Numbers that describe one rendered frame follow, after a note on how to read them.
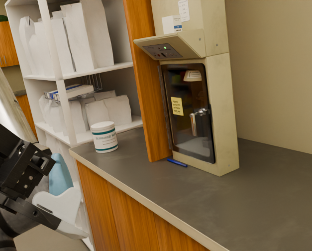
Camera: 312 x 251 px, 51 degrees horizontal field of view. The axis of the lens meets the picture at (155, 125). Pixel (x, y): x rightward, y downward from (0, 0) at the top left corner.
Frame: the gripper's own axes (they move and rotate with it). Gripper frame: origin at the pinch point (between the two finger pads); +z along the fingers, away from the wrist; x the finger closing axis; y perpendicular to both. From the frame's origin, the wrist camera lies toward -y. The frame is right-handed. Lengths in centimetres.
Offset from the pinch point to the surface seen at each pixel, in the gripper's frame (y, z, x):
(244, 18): 118, 66, 21
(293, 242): 22, 55, -25
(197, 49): 72, 39, 18
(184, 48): 72, 38, 23
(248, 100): 93, 96, 17
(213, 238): 16, 53, -6
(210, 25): 82, 38, 17
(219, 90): 68, 56, 13
